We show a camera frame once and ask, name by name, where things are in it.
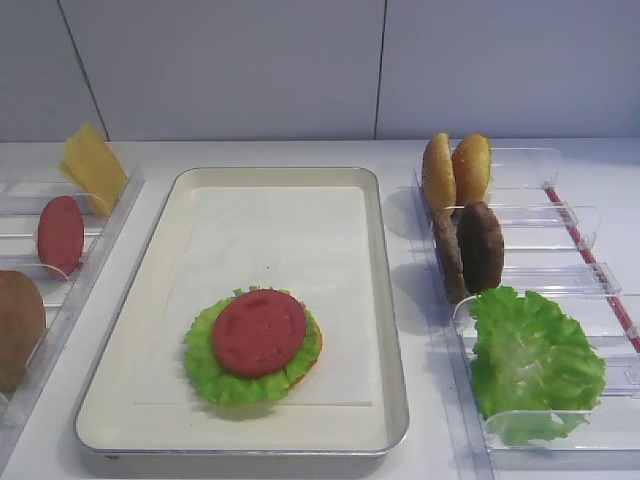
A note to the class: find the clear acrylic right rack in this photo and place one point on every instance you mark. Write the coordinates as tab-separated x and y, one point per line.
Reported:
541	257

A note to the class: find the brown bun in left rack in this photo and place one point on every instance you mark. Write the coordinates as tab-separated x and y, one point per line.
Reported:
23	320

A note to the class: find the red tomato slice on tray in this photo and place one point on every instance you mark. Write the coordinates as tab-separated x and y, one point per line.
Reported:
259	332

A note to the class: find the white metal baking tray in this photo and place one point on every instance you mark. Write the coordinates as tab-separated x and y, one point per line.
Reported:
110	421

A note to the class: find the yellow cheese slices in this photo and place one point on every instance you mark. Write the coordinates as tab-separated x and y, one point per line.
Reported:
90	164

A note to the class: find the sesame bun half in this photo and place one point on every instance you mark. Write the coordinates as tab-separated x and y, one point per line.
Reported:
472	161
438	179

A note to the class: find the green lettuce on tray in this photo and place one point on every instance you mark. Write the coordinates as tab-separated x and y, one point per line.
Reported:
220	386

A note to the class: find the red strip on rack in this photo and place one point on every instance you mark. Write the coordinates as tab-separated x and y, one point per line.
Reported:
630	329

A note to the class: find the clear acrylic left rack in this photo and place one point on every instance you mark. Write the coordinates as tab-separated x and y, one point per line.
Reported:
22	202

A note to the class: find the right sesame bun half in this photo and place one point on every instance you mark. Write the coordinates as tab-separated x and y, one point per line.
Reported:
472	161

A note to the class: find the clear acrylic rack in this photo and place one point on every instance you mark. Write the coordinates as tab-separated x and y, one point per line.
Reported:
541	257
22	202

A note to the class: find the bottom bun on tray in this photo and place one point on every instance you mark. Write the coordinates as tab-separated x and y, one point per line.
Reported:
317	346

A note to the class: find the green lettuce in rack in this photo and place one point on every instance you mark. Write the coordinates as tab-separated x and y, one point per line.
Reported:
534	375

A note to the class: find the left sesame bun half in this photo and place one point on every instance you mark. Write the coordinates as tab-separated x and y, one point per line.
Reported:
438	179

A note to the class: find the white paper tray liner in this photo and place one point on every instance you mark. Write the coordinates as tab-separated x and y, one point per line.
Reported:
312	242

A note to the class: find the brown meat patty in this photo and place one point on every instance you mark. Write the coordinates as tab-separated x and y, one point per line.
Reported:
481	245
449	255

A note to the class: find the red tomato slice in rack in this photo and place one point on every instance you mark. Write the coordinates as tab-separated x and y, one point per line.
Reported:
60	235

